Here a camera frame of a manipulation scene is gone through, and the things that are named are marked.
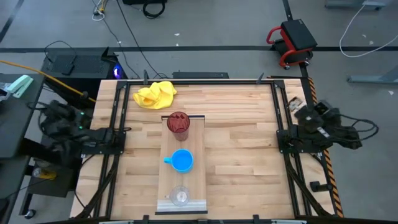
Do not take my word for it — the yellow bottle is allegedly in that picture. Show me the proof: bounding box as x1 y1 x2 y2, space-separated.
32 167 58 181

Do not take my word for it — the short black cylinder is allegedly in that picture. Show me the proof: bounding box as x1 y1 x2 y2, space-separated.
310 180 333 193

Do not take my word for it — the red translucent cup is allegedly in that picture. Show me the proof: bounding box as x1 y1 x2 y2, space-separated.
166 111 191 142

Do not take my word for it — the red and black rolling stool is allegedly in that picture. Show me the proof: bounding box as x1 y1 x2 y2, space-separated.
266 19 318 70

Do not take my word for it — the black computer tower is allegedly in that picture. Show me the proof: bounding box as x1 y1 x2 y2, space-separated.
41 46 127 94

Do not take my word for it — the yellow cloth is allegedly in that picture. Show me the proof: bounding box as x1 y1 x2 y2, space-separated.
132 80 178 110

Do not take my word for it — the black table frame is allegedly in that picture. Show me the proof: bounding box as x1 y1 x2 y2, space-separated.
76 79 338 224

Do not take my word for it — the white and yellow cable bundle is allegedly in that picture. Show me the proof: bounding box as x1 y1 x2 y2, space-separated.
91 0 109 22

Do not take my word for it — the black side desk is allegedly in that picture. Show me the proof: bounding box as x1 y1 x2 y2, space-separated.
0 73 46 159

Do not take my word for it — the mint green stapler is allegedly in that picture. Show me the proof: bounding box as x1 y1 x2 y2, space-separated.
6 74 34 99

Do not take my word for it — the wooden shelf with black legs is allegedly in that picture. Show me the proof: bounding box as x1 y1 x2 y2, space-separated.
154 114 208 216

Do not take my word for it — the crumpled brown tape piece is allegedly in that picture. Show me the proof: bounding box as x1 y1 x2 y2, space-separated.
288 96 305 113

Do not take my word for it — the blue mug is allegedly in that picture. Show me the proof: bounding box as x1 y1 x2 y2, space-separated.
163 148 195 174

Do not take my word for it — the black rolling cart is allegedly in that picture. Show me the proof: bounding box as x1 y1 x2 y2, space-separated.
18 155 77 218

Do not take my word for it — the black and orange hazard strip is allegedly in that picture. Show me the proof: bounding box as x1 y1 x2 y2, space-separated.
306 77 345 218

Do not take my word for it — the grey table leg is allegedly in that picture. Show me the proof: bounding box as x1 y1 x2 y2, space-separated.
325 0 386 10
347 63 398 85

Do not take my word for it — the yellow floor cable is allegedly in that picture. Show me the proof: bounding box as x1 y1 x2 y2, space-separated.
0 58 96 103

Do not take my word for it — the clear plastic cup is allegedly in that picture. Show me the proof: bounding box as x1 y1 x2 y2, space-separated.
164 185 191 208

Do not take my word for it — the coiled black cable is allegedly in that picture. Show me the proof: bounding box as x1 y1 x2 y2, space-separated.
142 0 166 19

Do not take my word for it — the white floor cable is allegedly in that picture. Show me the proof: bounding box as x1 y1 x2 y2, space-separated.
338 0 398 58

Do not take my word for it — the long black floor cable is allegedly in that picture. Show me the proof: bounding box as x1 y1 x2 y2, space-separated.
115 0 164 79

